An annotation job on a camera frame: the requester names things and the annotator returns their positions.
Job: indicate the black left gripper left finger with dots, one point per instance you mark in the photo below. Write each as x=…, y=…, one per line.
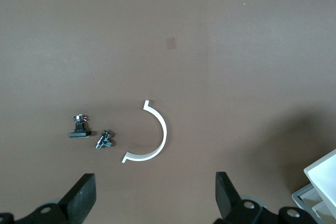
x=78, y=203

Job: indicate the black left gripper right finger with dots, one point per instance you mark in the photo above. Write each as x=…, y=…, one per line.
x=228, y=203

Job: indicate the small metal fitting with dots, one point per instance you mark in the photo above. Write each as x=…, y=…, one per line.
x=105, y=141

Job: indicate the brown tape patch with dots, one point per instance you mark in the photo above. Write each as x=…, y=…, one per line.
x=171, y=43

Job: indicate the black switch component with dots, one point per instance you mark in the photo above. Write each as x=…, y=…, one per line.
x=78, y=134

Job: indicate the white semicircular bracket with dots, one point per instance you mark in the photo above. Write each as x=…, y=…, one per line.
x=164, y=133

